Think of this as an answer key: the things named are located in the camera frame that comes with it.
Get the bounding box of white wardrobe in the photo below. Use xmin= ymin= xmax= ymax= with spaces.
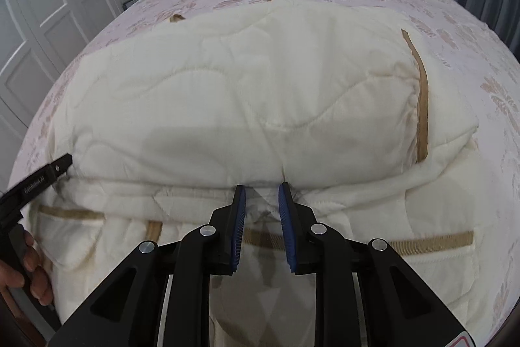
xmin=0 ymin=0 xmax=136 ymax=177

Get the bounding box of person's left hand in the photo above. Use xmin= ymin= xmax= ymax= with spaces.
xmin=0 ymin=229 xmax=54 ymax=306

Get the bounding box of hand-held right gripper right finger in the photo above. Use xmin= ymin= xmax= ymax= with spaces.
xmin=278 ymin=182 xmax=476 ymax=347

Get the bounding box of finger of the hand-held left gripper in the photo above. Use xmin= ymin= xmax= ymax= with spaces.
xmin=0 ymin=154 xmax=73 ymax=226

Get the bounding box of cream quilted blanket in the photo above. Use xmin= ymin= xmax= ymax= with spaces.
xmin=34 ymin=0 xmax=481 ymax=347

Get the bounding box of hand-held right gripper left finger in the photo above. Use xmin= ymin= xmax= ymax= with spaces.
xmin=48 ymin=185 xmax=247 ymax=347

